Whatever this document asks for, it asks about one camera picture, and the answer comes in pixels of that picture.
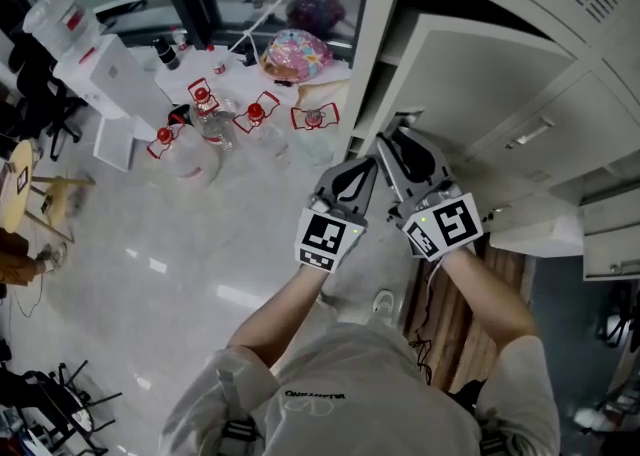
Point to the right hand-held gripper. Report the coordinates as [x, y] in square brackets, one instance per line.
[445, 224]

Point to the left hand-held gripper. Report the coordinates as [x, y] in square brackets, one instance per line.
[325, 239]

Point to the grey metal locker cabinet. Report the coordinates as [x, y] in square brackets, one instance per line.
[600, 109]

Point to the person's right forearm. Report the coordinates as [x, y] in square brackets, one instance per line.
[490, 299]

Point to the person's left forearm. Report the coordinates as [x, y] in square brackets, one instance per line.
[285, 314]

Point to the person's white shoe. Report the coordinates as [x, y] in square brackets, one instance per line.
[384, 303]

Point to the white flat board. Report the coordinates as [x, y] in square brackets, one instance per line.
[540, 236]

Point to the pink patterned bag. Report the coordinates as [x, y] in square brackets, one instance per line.
[297, 56]

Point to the small bottle red label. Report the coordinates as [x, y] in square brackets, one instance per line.
[219, 64]

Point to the person's white shirt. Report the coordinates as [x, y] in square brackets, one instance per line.
[360, 384]

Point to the small clear bottle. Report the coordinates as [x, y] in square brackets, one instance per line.
[179, 39]

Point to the black flask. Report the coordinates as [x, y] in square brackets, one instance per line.
[166, 54]

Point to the white water dispenser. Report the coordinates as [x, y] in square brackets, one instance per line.
[110, 79]

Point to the wooden stool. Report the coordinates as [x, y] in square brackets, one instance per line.
[57, 194]

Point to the black office chair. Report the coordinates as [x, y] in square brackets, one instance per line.
[45, 89]

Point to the clear dispenser water bottle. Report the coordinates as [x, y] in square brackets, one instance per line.
[60, 19]

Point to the round wooden table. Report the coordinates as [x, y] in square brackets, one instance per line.
[15, 189]

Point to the black metal chair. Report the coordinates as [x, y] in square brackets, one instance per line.
[65, 404]

